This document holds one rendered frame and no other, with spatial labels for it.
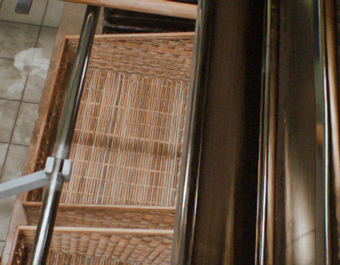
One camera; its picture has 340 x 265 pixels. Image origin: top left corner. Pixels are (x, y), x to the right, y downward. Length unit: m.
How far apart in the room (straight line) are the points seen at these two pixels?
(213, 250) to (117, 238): 0.72
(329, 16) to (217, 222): 0.35
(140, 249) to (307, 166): 0.87
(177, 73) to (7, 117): 0.91
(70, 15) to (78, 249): 0.83
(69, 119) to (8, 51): 1.62
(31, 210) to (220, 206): 0.84
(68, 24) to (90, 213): 0.76
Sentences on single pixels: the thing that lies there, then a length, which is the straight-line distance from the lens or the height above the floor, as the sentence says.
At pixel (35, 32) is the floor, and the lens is 2.86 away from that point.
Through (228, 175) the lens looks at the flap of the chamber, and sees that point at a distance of 0.92.
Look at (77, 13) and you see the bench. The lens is 2.16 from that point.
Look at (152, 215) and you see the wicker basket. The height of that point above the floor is 0.77.
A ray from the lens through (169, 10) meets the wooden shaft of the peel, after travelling 1.35.
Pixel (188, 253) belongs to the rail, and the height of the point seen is 1.43.
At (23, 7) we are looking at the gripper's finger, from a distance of 1.45.
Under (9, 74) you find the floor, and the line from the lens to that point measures 2.74.
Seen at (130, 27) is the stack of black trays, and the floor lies 0.67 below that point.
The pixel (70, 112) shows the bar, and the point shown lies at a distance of 1.22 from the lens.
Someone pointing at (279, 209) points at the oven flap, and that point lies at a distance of 0.84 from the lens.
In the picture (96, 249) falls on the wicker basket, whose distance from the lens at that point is 1.66.
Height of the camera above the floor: 2.21
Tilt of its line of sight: 59 degrees down
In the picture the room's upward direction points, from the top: 10 degrees clockwise
